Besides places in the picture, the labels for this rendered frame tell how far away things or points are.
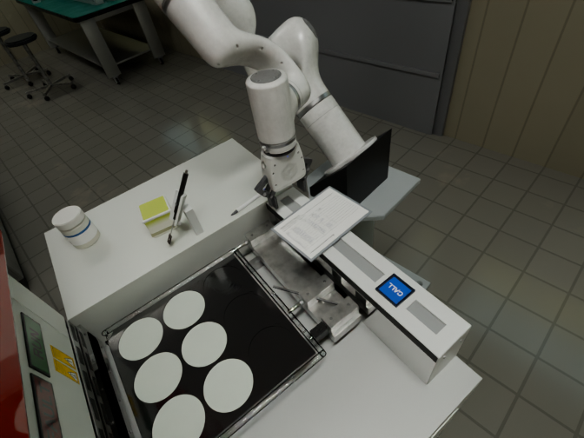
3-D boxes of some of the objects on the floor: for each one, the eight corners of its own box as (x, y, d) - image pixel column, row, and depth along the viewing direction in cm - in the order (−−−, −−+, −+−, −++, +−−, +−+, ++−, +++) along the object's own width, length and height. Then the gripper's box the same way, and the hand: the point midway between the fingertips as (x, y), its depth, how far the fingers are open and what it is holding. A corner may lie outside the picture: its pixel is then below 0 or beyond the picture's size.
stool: (73, 76, 461) (42, 24, 415) (77, 91, 422) (43, 36, 376) (28, 91, 446) (-10, 39, 400) (29, 108, 407) (-13, 53, 361)
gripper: (298, 120, 82) (305, 175, 95) (237, 152, 76) (253, 207, 89) (318, 132, 78) (322, 189, 90) (255, 166, 72) (269, 222, 84)
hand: (288, 195), depth 89 cm, fingers open, 8 cm apart
